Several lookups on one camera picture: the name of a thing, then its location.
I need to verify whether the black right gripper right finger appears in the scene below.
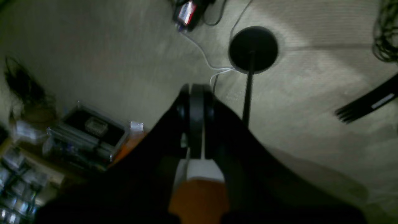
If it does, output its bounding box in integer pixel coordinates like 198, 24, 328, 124
204, 85, 367, 224

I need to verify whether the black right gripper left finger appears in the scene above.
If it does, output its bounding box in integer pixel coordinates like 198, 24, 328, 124
37, 84, 189, 224

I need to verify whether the orange bottle white cap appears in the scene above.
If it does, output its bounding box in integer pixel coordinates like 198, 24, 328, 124
108, 121, 147, 168

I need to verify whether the clear plastic organizer box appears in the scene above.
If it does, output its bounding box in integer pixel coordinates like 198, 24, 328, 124
42, 101, 128, 173

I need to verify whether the round black table base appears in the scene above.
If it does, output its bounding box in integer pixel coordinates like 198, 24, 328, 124
228, 26, 279, 127

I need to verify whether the black flat bar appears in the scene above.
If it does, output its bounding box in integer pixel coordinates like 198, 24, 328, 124
334, 75, 398, 124

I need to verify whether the black box with name label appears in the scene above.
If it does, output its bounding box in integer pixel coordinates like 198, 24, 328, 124
173, 0, 215, 32

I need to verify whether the white cable on carpet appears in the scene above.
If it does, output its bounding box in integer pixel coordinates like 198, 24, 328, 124
177, 0, 254, 91

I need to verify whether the black cable bundle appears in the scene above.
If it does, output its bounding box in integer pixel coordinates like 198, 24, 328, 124
372, 0, 398, 63

